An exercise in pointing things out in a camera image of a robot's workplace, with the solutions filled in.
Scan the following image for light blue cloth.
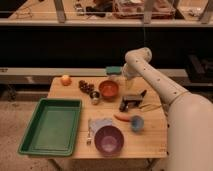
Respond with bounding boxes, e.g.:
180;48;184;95
90;118;113;134

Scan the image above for metal fork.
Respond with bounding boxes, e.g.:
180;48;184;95
87;119;92;145

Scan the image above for orange carrot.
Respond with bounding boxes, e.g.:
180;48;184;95
114;114;130;122

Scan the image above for small metal cup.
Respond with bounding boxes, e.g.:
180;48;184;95
89;91;100;105

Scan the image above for orange fruit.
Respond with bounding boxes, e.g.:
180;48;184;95
60;75;72;86

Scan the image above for small blue bowl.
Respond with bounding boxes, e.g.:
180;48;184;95
130;115;144;132

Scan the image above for green plastic tray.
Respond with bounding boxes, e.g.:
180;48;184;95
18;98;82;157

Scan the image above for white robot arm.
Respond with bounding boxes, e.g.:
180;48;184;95
123;47;213;171

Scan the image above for dark grape bunch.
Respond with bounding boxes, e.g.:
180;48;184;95
79;80;94;94

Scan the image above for small black toy car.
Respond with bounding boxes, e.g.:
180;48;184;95
119;101;128;112

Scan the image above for wooden table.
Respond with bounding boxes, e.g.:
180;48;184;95
48;77;167;159

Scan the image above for green sponge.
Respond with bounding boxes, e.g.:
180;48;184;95
106;66;121;75

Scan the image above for purple bowl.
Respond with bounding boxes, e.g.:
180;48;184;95
94;125;124;157

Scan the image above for red bowl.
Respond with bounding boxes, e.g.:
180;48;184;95
98;80;119;99

